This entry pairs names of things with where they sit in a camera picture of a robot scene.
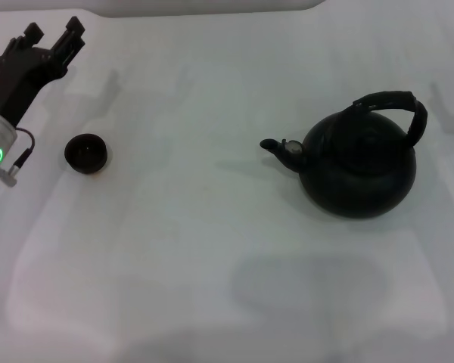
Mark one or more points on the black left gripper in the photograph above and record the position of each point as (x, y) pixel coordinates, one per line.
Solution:
(19, 83)

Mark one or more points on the small dark round teacup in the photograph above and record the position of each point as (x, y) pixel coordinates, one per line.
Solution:
(85, 155)

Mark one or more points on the black round teapot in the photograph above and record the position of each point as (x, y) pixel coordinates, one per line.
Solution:
(359, 181)

